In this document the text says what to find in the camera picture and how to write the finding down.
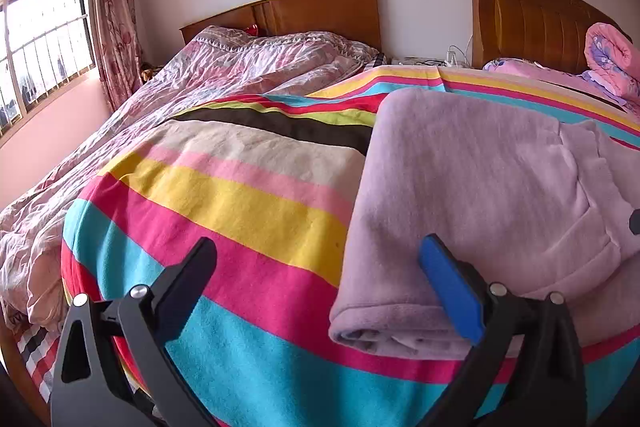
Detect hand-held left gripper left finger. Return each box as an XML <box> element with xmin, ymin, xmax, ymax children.
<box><xmin>50</xmin><ymin>236</ymin><xmax>221</xmax><ymax>427</ymax></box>

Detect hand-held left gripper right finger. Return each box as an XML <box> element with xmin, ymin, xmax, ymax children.
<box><xmin>418</xmin><ymin>234</ymin><xmax>588</xmax><ymax>427</ymax></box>

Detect mauve fleece pants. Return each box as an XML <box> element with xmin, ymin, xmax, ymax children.
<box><xmin>327</xmin><ymin>88</ymin><xmax>640</xmax><ymax>362</ymax></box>

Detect striped colourful blanket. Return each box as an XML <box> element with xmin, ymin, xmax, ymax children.
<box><xmin>60</xmin><ymin>64</ymin><xmax>640</xmax><ymax>427</ymax></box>

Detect pink bed sheet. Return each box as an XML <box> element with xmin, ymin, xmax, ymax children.
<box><xmin>492</xmin><ymin>62</ymin><xmax>640</xmax><ymax>118</ymax></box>

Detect checkered bed sheet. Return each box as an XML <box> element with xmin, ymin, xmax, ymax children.
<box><xmin>15</xmin><ymin>324</ymin><xmax>67</xmax><ymax>400</ymax></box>

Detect rolled pink floral quilt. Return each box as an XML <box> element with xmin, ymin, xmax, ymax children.
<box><xmin>582</xmin><ymin>23</ymin><xmax>640</xmax><ymax>100</ymax></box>

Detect purple floral pillow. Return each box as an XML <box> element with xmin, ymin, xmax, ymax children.
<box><xmin>482</xmin><ymin>57</ymin><xmax>586</xmax><ymax>80</ymax></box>

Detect padded wooden headboard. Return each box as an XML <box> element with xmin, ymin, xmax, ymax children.
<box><xmin>469</xmin><ymin>0</ymin><xmax>633</xmax><ymax>70</ymax></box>

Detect bedside table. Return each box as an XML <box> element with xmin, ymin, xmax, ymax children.
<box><xmin>390</xmin><ymin>55</ymin><xmax>471</xmax><ymax>68</ymax></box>

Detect pink floral curtain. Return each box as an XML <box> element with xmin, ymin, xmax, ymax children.
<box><xmin>87</xmin><ymin>0</ymin><xmax>146</xmax><ymax>112</ymax></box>

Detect barred window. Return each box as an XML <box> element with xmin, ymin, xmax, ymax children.
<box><xmin>0</xmin><ymin>0</ymin><xmax>96</xmax><ymax>138</ymax></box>

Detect plain wooden headboard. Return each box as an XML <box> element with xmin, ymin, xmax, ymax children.
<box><xmin>180</xmin><ymin>0</ymin><xmax>382</xmax><ymax>50</ymax></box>

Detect white charger cable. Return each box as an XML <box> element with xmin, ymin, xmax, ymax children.
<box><xmin>446</xmin><ymin>34</ymin><xmax>475</xmax><ymax>68</ymax></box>

